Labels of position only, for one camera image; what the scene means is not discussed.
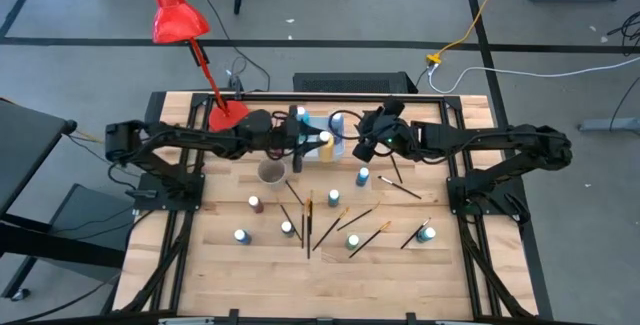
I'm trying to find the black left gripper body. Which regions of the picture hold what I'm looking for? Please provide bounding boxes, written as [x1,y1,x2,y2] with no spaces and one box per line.
[264,105,301,174]

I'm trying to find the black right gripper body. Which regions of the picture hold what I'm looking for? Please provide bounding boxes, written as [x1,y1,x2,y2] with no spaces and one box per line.
[352,97,419,162]

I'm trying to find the white plastic bin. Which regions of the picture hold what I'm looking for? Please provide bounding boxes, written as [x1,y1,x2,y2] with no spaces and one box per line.
[299,112,347,164]

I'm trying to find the large turquoise paint bottle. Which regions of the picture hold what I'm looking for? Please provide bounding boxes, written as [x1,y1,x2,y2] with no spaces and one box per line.
[294,106,312,144]

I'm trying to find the large yellow paint bottle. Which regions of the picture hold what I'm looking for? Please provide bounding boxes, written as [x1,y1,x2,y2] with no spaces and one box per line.
[318,131,336,163]

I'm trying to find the thin black paintbrush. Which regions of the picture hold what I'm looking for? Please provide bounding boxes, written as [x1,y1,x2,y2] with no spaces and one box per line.
[389,154,404,185]

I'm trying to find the beige plastic cup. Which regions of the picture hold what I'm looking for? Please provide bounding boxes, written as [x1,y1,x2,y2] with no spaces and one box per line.
[257,156,288,186]

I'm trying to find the black paintbrush silver ferrule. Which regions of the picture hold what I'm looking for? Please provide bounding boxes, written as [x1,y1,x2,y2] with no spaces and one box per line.
[377,174,423,201]

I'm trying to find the black computer case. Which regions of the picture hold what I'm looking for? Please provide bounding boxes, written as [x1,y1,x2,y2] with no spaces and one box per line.
[292,71,420,95]

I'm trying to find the red desk lamp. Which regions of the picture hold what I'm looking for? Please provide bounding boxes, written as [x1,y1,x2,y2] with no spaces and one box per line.
[148,0,251,134]

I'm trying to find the grey desk foot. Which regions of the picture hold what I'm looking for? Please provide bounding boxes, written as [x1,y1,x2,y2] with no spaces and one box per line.
[577,117,640,134]

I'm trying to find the black side desk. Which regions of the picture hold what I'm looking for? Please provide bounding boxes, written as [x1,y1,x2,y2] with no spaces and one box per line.
[0,97,136,302]

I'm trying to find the black aluminium table frame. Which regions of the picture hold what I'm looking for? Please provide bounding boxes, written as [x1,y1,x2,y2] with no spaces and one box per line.
[112,92,541,325]

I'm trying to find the yellow extension cable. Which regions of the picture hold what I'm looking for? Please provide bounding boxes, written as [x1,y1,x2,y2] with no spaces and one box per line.
[425,0,514,65]

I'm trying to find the white floor cable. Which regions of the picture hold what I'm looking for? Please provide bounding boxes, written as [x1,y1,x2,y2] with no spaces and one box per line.
[427,56,640,95]

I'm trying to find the black cable bundle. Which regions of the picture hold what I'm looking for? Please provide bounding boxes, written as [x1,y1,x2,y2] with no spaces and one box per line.
[606,11,640,57]

